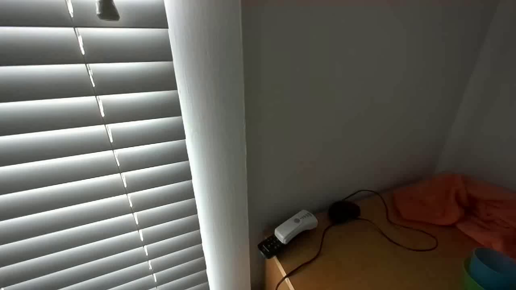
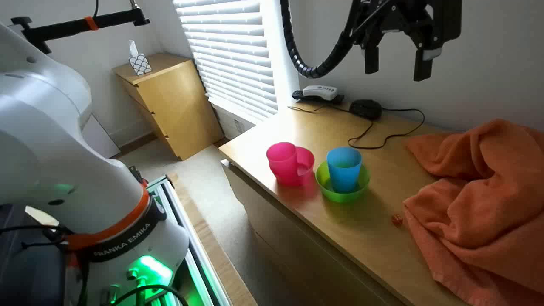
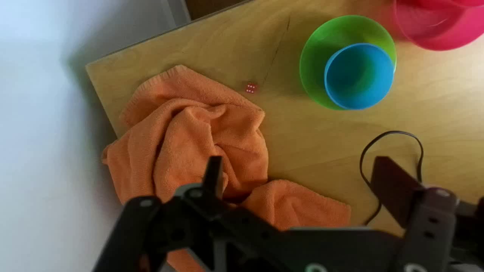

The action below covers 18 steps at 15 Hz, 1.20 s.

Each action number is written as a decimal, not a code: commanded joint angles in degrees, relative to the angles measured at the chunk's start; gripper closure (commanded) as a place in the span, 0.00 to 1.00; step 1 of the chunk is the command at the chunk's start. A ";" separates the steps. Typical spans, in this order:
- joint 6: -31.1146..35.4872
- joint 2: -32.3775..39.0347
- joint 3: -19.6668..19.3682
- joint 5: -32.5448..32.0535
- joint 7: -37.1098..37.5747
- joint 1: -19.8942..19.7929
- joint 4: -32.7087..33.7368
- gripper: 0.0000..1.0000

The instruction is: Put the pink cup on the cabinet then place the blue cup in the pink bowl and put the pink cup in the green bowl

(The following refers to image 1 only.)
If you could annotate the white remote control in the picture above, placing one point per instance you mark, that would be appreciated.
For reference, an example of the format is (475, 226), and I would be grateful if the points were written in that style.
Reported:
(295, 226)

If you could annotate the green bowl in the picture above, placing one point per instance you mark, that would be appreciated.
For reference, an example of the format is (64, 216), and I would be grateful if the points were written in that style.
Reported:
(467, 278)

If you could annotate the blue cup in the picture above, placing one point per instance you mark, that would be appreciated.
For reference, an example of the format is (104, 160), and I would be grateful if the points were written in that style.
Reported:
(494, 268)

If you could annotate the black remote control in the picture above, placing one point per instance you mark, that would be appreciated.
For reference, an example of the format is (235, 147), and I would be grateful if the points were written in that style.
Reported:
(269, 245)

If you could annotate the wooden cabinet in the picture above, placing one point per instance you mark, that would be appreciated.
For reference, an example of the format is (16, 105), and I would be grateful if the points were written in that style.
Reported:
(363, 257)

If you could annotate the black computer mouse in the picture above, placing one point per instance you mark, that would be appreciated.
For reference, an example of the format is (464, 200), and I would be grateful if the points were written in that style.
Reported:
(343, 210)

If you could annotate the orange cloth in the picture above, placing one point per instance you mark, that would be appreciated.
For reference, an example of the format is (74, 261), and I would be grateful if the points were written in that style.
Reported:
(451, 199)

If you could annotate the white window blinds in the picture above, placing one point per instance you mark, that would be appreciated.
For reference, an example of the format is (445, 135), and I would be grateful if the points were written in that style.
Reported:
(60, 161)

